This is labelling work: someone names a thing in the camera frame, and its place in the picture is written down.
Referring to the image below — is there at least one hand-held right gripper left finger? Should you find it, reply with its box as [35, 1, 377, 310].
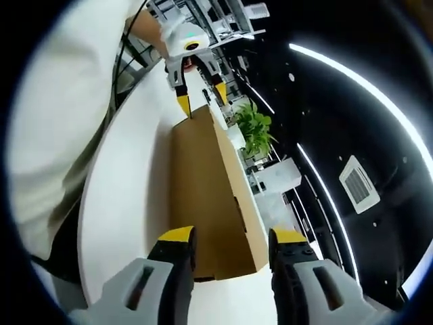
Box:
[69, 225, 197, 325]

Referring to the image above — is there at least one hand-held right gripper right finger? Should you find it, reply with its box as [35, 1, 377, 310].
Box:
[269, 227, 386, 325]

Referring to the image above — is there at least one brown cardboard shoe box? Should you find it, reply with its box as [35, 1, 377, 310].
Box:
[168, 104, 269, 281]

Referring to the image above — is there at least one grey shelf rack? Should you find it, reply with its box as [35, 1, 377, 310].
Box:
[145, 0, 268, 45]

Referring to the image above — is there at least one potted green plant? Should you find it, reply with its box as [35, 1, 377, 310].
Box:
[227, 102, 279, 162]

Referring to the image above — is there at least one ceiling light strip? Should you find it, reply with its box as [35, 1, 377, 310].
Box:
[288, 43, 424, 292]
[296, 144, 359, 284]

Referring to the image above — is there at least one ceiling air conditioner vent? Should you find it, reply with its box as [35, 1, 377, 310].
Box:
[338, 154, 382, 215]

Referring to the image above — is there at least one person in white shirt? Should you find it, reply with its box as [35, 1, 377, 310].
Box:
[9, 0, 145, 268]

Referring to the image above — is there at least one white mesh partition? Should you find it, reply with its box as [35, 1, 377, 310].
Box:
[250, 158, 302, 198]

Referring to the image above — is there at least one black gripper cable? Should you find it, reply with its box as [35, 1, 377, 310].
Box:
[113, 0, 148, 111]

